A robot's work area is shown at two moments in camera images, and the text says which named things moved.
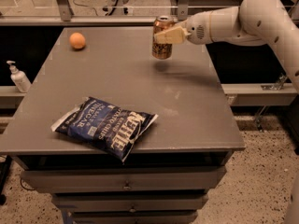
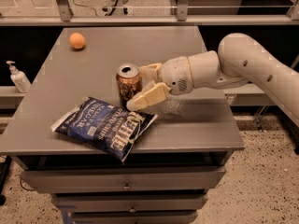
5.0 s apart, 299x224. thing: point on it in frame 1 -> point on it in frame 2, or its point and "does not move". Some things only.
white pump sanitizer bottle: x=20 y=78 does not move
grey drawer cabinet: x=178 y=159 does not move
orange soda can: x=162 y=50 -> x=129 y=77
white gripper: x=198 y=29 -> x=175 y=75
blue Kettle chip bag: x=104 y=127 does not move
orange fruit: x=77 y=40 does not move
